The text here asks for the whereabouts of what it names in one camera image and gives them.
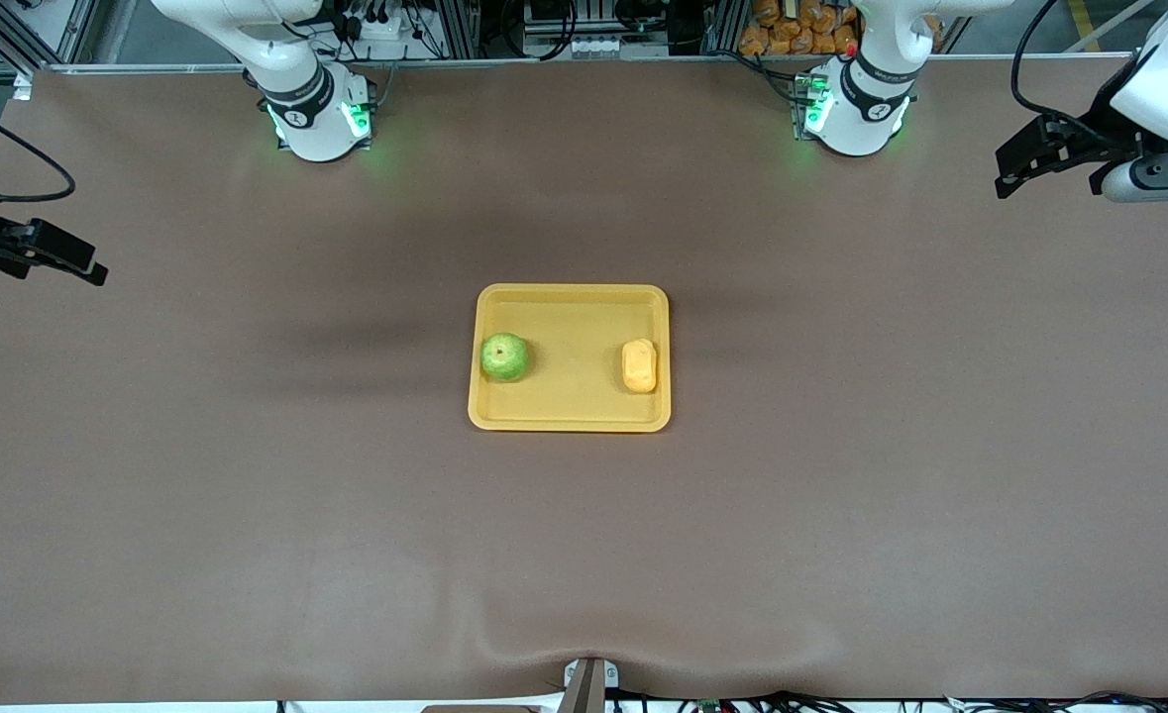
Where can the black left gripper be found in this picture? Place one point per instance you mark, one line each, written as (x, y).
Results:
(1099, 138)

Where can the yellow potato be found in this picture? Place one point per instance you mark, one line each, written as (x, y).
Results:
(640, 366)

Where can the green apple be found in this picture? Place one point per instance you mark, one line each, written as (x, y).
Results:
(504, 356)

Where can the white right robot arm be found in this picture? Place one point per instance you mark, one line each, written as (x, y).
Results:
(316, 129)

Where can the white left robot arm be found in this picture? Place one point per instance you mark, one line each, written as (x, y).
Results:
(861, 119)

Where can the yellow plastic tray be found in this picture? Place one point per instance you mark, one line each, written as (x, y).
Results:
(574, 386)

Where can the pile of orange toy food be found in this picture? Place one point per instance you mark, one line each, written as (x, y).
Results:
(801, 28)

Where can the white power strip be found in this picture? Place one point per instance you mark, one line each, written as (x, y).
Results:
(380, 25)

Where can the metal table clamp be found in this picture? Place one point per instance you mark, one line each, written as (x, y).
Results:
(588, 685)

